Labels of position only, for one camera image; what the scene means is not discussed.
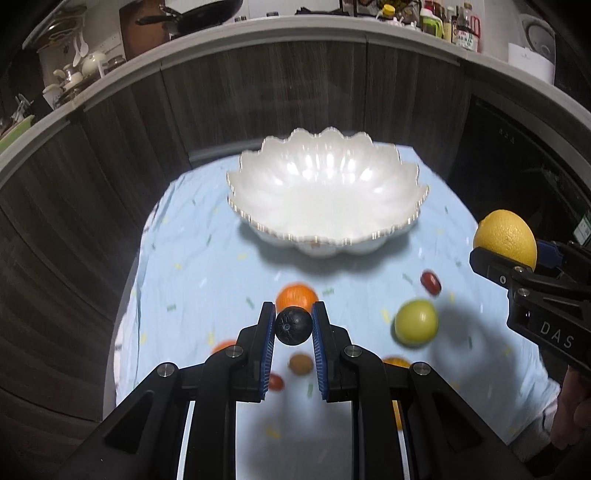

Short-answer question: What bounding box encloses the red oblong cherry tomato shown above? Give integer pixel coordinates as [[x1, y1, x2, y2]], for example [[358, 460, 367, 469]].
[[269, 373, 284, 392]]

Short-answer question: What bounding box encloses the brown longan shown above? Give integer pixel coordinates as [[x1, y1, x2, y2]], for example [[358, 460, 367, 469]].
[[288, 353, 315, 376]]

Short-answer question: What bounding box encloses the orange mandarin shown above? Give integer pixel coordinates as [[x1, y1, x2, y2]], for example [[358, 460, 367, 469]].
[[274, 282, 318, 313], [211, 340, 236, 354]]

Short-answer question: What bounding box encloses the yellow lemon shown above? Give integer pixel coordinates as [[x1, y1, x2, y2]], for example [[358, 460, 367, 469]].
[[473, 209, 538, 270]]

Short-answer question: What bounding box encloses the dark blueberry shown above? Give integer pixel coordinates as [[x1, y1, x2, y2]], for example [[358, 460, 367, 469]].
[[274, 306, 312, 346]]

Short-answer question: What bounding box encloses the yellow mango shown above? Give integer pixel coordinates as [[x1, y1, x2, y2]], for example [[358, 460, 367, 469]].
[[382, 355, 413, 432]]

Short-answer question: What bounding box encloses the dark red grape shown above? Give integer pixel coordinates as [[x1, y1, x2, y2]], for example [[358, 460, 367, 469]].
[[421, 270, 442, 297]]

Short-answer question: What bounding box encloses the green round fruit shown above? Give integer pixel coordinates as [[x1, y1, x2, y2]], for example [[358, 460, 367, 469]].
[[393, 299, 439, 347]]

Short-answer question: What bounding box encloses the white scalloped ceramic bowl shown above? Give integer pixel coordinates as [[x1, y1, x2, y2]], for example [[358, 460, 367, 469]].
[[226, 128, 430, 258]]

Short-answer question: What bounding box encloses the right hand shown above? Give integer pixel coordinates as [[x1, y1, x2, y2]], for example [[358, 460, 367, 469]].
[[550, 367, 591, 450]]

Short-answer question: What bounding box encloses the light blue patterned tablecloth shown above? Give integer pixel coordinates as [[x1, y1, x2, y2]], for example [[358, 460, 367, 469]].
[[113, 157, 559, 460]]

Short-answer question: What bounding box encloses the white rice cooker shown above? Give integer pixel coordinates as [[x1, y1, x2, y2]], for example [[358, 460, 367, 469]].
[[508, 14, 556, 85]]

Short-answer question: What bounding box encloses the green lidded jug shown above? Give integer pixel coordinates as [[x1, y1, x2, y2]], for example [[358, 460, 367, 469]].
[[420, 8, 444, 39]]

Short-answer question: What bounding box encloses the white teapot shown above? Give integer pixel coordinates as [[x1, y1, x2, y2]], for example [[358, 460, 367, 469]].
[[81, 51, 106, 78]]

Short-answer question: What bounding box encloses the wooden cutting board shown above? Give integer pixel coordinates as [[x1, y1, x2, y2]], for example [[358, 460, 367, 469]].
[[119, 0, 169, 60]]

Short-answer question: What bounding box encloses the black frying pan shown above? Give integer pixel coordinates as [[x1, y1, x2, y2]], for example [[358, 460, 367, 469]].
[[135, 0, 243, 37]]

